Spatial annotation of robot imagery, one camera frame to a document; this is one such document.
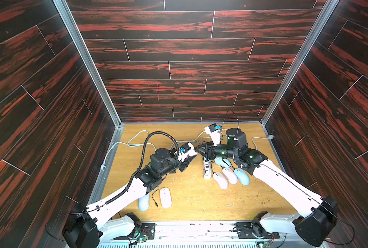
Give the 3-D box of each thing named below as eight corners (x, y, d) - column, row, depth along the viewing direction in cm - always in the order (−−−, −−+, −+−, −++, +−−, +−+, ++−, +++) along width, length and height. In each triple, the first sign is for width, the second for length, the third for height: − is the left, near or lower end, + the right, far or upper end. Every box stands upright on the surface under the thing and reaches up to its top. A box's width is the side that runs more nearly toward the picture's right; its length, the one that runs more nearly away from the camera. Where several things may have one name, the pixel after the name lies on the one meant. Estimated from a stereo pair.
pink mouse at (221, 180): (224, 190, 88) (225, 189, 86) (211, 176, 94) (212, 174, 92) (229, 187, 89) (230, 185, 87) (217, 172, 95) (217, 170, 93)
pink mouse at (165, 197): (158, 208, 83) (158, 207, 81) (160, 188, 90) (160, 187, 88) (171, 208, 83) (170, 207, 81) (172, 188, 90) (171, 187, 88)
